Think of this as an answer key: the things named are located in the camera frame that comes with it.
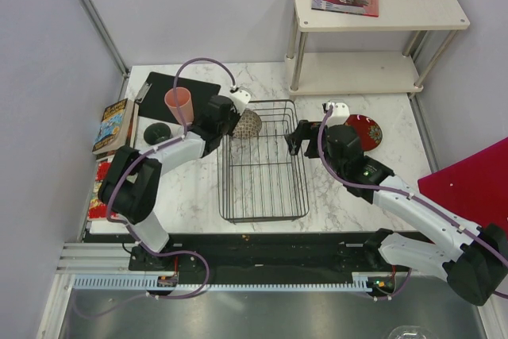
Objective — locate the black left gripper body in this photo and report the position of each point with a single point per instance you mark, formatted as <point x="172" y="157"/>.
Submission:
<point x="228" y="127"/>

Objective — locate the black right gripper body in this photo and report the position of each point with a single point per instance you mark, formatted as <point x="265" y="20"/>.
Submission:
<point x="333" y="162"/>

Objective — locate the patterned beige bowl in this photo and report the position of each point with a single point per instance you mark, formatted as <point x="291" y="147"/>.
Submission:
<point x="248" y="126"/>

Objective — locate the red floral plate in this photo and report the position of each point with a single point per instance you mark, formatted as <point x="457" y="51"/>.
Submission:
<point x="368" y="130"/>

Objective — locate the pink plastic cup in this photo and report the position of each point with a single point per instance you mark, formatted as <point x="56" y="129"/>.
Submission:
<point x="179" y="101"/>

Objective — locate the black wire dish rack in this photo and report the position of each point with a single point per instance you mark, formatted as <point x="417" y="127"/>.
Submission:
<point x="259" y="180"/>

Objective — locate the grey ceramic mug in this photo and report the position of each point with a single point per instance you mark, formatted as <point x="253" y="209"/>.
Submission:
<point x="157" y="133"/>

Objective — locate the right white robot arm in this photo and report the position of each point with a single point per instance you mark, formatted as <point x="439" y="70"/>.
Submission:
<point x="470" y="258"/>

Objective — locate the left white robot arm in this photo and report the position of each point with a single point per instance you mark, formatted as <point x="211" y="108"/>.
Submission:
<point x="130" y="187"/>

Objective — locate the black clipboard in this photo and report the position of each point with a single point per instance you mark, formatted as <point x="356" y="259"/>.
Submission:
<point x="157" y="85"/>

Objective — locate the colourful paperback book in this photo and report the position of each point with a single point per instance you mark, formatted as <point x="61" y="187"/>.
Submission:
<point x="114" y="127"/>

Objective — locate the white two-tier shelf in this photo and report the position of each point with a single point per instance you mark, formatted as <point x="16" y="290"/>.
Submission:
<point x="336" y="53"/>

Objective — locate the red folder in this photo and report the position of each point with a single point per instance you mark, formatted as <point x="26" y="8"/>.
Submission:
<point x="474" y="188"/>

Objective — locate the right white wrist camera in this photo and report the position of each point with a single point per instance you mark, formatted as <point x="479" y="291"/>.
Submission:
<point x="336" y="113"/>

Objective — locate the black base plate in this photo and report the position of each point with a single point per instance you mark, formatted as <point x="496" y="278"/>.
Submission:
<point x="263" y="258"/>

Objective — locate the white cable duct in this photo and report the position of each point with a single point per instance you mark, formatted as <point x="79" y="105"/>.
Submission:
<point x="156" y="283"/>

